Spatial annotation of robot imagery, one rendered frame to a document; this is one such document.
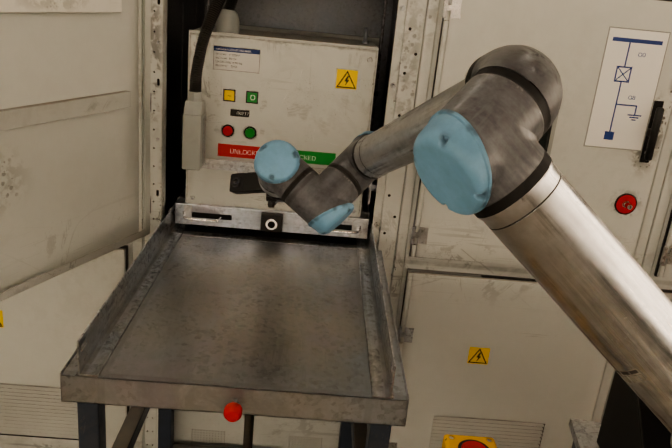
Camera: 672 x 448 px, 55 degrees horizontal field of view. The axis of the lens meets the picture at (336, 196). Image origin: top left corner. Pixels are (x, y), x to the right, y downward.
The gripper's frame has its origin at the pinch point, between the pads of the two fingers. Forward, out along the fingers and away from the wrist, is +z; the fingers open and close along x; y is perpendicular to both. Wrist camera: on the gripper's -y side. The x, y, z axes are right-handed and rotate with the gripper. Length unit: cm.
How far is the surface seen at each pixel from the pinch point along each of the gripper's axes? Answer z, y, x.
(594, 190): 4, 85, 10
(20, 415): 48, -72, -64
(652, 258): 15, 107, -6
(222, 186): 14.7, -15.1, 4.3
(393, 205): 10.8, 32.1, 2.2
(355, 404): -40, 21, -45
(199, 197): 16.5, -21.3, 1.1
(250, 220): 18.1, -6.8, -4.0
